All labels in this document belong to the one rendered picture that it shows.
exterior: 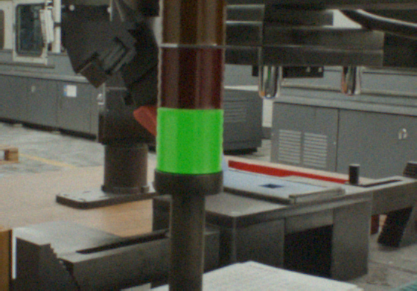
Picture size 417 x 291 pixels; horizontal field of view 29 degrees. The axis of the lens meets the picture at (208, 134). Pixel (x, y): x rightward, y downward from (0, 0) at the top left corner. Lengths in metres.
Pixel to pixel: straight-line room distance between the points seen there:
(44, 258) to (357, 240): 0.36
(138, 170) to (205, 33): 0.70
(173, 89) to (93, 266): 0.17
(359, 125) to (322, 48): 5.57
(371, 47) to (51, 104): 9.01
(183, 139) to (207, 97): 0.03
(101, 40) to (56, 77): 8.78
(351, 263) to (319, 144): 5.75
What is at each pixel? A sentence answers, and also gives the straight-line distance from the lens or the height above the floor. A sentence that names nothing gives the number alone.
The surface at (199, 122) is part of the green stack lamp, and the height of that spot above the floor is 1.08.
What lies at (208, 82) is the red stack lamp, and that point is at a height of 1.10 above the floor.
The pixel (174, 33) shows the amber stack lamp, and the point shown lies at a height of 1.13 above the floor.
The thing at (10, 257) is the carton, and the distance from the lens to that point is 0.67.
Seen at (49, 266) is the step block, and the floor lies 0.97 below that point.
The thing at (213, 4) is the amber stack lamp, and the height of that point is 1.14.
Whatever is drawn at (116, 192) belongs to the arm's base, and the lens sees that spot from 1.12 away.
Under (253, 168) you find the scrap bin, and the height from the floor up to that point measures 0.95.
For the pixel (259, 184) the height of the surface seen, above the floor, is 0.99.
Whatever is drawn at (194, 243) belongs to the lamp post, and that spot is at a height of 1.01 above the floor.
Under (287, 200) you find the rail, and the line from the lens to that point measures 0.70.
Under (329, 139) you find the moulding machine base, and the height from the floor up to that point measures 0.39.
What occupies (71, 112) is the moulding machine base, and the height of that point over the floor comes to 0.29.
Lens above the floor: 1.12
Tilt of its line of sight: 6 degrees down
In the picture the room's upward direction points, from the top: 2 degrees clockwise
